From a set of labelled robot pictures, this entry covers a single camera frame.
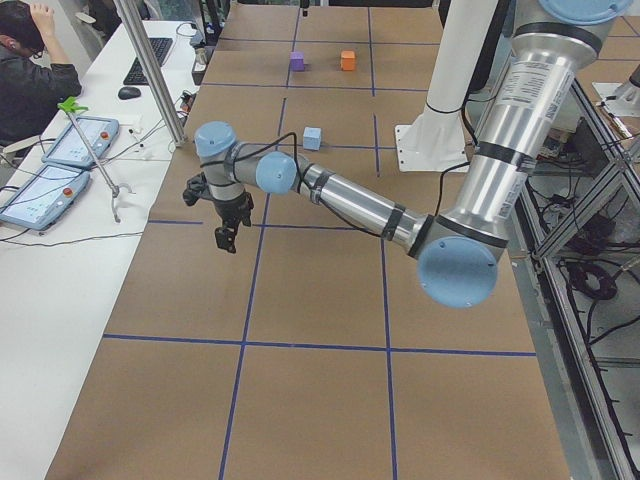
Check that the upper teach pendant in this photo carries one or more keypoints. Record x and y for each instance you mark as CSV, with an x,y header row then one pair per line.
x,y
70,150

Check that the green-handled reacher grabber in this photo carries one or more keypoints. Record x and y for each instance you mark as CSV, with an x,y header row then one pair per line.
x,y
70,107

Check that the black computer mouse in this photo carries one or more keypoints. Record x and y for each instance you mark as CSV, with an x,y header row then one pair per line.
x,y
128,93

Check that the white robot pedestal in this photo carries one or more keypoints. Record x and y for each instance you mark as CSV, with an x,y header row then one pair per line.
x,y
435,140

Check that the purple foam block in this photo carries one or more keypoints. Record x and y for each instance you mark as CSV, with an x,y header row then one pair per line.
x,y
297,61

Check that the aluminium frame post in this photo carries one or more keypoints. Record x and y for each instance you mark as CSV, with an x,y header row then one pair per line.
x,y
133,24

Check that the seated person in black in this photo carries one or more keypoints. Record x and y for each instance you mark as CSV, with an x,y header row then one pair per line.
x,y
36,73

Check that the lower teach pendant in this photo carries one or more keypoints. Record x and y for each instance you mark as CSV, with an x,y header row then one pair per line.
x,y
43,199

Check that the light blue foam block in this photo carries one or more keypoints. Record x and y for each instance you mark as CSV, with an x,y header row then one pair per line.
x,y
312,138

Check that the teach pendant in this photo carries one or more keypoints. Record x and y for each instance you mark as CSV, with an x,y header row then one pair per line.
x,y
70,150
43,199

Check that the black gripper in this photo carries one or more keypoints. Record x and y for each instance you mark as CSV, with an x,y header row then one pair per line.
x,y
233,209

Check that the orange foam block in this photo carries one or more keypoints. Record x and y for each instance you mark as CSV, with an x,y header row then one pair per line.
x,y
348,60

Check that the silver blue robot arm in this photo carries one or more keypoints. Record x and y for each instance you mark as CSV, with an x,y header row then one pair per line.
x,y
457,251

